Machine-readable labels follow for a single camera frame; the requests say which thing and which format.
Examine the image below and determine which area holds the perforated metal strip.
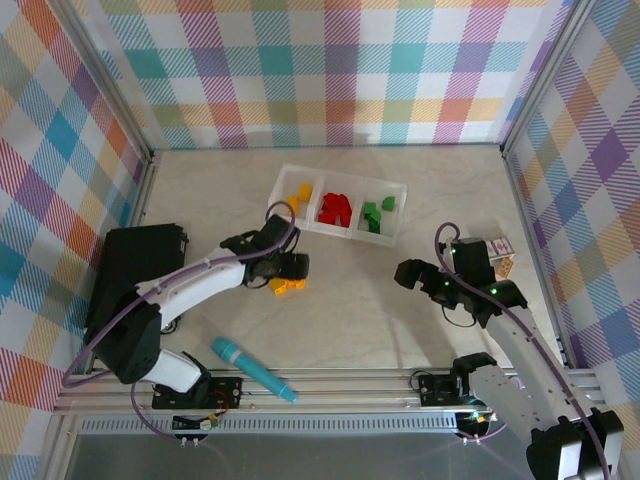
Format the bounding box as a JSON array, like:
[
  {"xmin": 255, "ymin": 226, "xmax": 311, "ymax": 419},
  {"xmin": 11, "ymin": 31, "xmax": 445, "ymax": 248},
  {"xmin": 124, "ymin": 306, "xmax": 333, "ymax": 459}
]
[{"xmin": 79, "ymin": 418, "xmax": 461, "ymax": 435}]

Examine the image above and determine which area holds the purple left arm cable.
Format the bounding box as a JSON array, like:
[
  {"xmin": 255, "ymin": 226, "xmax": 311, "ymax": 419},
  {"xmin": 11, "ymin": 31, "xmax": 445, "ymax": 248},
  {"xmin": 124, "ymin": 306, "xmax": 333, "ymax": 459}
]
[{"xmin": 62, "ymin": 199, "xmax": 299, "ymax": 442}]

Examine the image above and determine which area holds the aluminium frame corner post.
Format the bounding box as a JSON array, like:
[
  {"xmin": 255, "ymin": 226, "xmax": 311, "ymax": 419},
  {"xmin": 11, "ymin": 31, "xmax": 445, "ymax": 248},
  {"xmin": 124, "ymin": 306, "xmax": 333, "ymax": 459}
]
[
  {"xmin": 501, "ymin": 0, "xmax": 594, "ymax": 156},
  {"xmin": 49, "ymin": 0, "xmax": 154, "ymax": 161}
]

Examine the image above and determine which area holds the small printed cardboard box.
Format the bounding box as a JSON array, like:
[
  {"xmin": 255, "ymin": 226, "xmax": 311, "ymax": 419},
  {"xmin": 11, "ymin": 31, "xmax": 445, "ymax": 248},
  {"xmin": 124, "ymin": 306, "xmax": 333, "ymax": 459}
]
[{"xmin": 487, "ymin": 234, "xmax": 517, "ymax": 281}]

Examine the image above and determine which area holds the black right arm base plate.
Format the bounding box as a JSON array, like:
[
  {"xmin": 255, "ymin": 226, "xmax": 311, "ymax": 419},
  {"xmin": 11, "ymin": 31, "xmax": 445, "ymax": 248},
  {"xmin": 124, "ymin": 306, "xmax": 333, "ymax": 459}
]
[{"xmin": 418, "ymin": 372, "xmax": 476, "ymax": 407}]

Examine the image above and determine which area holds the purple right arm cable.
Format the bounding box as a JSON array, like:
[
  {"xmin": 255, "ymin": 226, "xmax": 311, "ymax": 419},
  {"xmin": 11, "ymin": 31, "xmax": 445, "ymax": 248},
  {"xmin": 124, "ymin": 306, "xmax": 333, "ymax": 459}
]
[{"xmin": 434, "ymin": 222, "xmax": 614, "ymax": 480}]

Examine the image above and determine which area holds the teal marker pen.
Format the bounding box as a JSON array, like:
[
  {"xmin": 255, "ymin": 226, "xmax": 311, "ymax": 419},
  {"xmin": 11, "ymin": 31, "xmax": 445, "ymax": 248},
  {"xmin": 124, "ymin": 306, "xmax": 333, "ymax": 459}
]
[{"xmin": 210, "ymin": 335, "xmax": 299, "ymax": 405}]

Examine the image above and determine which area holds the black zip case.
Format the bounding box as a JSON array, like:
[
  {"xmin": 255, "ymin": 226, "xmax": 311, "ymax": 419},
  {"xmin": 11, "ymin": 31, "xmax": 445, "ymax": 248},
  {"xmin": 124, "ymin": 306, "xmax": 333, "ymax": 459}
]
[{"xmin": 84, "ymin": 223, "xmax": 190, "ymax": 341}]

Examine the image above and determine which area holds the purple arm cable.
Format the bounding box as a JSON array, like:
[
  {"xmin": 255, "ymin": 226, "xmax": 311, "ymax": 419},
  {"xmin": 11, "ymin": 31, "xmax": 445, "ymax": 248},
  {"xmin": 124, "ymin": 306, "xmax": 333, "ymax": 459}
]
[
  {"xmin": 62, "ymin": 199, "xmax": 299, "ymax": 442},
  {"xmin": 434, "ymin": 222, "xmax": 614, "ymax": 480}
]

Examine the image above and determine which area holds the small circuit board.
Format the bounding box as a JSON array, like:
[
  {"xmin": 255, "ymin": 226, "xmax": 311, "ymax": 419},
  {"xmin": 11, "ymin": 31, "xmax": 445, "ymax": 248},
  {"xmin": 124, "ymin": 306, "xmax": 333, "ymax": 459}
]
[
  {"xmin": 172, "ymin": 412, "xmax": 221, "ymax": 432},
  {"xmin": 457, "ymin": 409, "xmax": 497, "ymax": 427}
]

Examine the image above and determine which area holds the aluminium frame cross rail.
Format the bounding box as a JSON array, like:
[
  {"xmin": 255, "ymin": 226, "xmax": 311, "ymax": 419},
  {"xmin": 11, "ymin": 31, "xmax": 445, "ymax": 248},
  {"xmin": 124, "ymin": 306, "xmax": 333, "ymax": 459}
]
[{"xmin": 54, "ymin": 368, "xmax": 607, "ymax": 415}]

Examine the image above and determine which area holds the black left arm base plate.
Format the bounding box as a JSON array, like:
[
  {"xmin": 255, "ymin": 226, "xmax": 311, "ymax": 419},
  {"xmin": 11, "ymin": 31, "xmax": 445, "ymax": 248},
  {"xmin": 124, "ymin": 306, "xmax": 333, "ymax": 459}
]
[{"xmin": 152, "ymin": 375, "xmax": 245, "ymax": 412}]

